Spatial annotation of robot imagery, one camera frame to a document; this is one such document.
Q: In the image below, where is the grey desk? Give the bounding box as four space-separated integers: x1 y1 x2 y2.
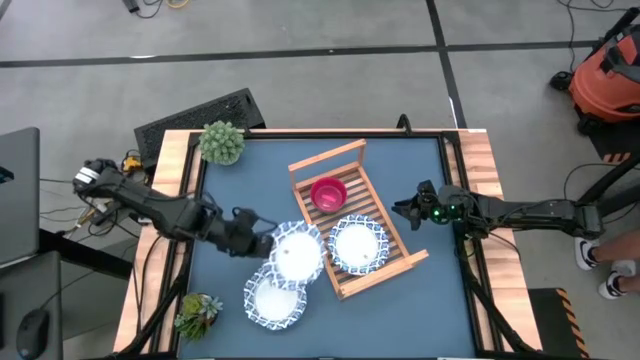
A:
0 249 64 360

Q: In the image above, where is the wooden slatted shelf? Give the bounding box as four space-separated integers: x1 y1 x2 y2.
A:
288 138 430 301

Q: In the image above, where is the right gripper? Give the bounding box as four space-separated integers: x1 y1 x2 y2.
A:
391 179 474 231

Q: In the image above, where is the orange black shop vacuum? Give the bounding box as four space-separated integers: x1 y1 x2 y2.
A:
549 6 640 137

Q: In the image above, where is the white black shoe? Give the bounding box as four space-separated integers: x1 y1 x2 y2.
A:
597 259 638 301
573 236 601 272

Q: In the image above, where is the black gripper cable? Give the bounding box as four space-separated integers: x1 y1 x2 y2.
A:
231 205 279 236

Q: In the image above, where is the person's leg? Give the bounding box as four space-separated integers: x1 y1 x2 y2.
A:
593 229 640 264
618 272 640 297

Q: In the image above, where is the black computer mouse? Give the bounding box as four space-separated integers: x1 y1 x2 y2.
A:
15 307 51 360

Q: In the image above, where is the pink translucent plastic bowl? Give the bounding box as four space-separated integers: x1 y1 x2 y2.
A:
309 176 349 216

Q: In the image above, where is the black orange striped mat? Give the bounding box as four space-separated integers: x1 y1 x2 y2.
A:
579 117 640 165

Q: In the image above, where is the black metal stand leg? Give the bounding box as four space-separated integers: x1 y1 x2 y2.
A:
573 153 640 222
38 227 134 281

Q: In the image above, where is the black yellow striped mat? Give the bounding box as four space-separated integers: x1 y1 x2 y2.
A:
527 287 592 360

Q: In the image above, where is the round green plant grey pot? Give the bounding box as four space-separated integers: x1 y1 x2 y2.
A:
198 120 247 167

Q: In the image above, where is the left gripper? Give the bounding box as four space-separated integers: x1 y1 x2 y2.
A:
214 207 276 259

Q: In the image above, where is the blue patterned paper bowl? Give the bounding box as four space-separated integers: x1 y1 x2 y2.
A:
268 220 327 291
327 213 391 277
243 263 309 332

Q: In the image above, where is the spiky succulent plant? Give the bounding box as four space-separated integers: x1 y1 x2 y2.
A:
173 292 224 343

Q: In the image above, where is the grey laptop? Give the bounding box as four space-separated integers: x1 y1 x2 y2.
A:
0 126 41 267

